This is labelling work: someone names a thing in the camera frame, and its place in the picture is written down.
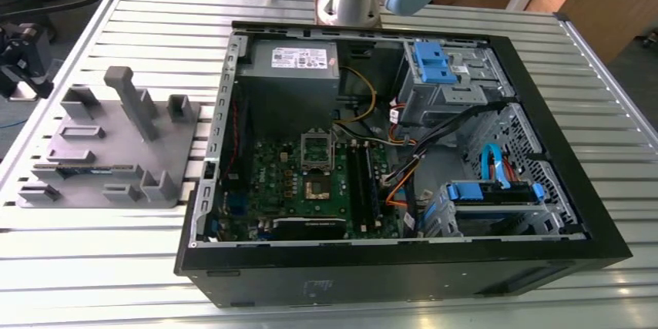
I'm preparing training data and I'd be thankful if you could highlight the metal socket cover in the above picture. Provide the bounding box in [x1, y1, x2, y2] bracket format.
[298, 129, 337, 173]

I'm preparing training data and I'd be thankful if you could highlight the tall grey disk bay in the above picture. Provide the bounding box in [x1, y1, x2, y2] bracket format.
[397, 39, 516, 127]

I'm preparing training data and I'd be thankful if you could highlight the red black twisted wire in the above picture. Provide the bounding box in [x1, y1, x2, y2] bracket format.
[225, 92, 244, 179]

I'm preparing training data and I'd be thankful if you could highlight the CPU socket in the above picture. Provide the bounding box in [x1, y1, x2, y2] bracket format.
[301, 176, 337, 203]

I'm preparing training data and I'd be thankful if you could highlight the black sleeved cable bundle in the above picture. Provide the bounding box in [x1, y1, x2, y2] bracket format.
[381, 100, 521, 188]

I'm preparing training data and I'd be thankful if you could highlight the red orange disk wire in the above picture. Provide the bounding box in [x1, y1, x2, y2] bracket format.
[499, 154, 521, 186]

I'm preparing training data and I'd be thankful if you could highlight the blue data wire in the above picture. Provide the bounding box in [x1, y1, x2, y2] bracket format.
[481, 143, 516, 190]

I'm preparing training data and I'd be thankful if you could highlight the RAM stick with gold edge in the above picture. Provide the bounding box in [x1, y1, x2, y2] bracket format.
[32, 164, 136, 176]

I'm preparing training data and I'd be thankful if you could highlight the grey black wire bundle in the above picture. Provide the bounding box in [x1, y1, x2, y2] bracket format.
[332, 121, 419, 149]

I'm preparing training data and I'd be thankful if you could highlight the black graphics card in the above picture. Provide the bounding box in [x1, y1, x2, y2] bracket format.
[270, 215, 348, 241]

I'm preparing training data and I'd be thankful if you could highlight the black PC case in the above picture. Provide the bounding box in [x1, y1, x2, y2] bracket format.
[172, 19, 633, 309]

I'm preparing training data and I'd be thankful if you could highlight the red wire with white plug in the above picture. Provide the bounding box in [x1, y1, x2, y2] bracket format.
[387, 99, 408, 126]

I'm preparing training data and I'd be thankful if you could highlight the blue carrier with disk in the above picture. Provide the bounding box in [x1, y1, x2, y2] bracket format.
[445, 181, 547, 207]

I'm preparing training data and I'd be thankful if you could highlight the grey power supply unit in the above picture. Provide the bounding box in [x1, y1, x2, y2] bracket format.
[234, 39, 343, 142]

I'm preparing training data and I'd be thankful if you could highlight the empty blue disk carrier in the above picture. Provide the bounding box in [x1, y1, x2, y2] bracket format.
[411, 41, 460, 86]

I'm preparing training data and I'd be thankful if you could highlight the yellow wire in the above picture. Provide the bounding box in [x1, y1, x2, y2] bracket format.
[332, 65, 379, 126]

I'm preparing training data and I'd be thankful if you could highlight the blue port block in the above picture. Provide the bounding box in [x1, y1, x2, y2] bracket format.
[226, 193, 248, 217]

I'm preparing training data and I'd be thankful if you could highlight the green Dell motherboard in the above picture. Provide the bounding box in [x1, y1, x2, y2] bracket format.
[202, 128, 408, 242]

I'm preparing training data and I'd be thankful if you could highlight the brown wooden cabinet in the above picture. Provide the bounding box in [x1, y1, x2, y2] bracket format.
[556, 0, 658, 67]

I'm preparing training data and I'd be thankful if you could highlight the orange data wire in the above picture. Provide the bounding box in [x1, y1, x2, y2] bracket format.
[383, 166, 428, 207]

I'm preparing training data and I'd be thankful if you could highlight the black RAM slot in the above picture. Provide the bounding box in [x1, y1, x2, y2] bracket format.
[349, 140, 368, 230]
[356, 141, 376, 230]
[343, 140, 360, 230]

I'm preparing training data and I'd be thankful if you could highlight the low grey disk bay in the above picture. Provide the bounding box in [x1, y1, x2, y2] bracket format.
[419, 179, 585, 239]

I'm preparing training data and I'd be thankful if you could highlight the grey parts rack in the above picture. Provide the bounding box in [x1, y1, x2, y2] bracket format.
[14, 65, 202, 210]

